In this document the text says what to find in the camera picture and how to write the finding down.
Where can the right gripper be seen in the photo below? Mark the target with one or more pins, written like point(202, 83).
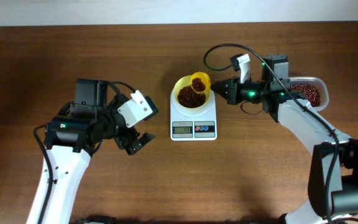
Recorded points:
point(232, 95)

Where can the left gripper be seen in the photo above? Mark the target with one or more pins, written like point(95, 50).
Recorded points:
point(130, 134)

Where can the yellow measuring scoop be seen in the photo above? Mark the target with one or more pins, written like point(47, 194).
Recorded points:
point(205, 79)

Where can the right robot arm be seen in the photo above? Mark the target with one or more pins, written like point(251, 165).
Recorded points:
point(333, 179)

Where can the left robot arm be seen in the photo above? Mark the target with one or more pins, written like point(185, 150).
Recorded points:
point(99, 112)

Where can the red beans in scoop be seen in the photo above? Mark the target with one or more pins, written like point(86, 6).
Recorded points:
point(198, 85)

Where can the white digital kitchen scale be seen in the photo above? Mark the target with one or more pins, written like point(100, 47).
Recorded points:
point(193, 124)

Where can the pale yellow plastic bowl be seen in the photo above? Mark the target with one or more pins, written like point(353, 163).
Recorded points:
point(185, 81)

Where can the red beans pile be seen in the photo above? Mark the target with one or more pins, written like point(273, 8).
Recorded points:
point(310, 92)

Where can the clear plastic bean container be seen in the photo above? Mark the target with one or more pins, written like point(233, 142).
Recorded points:
point(319, 84)

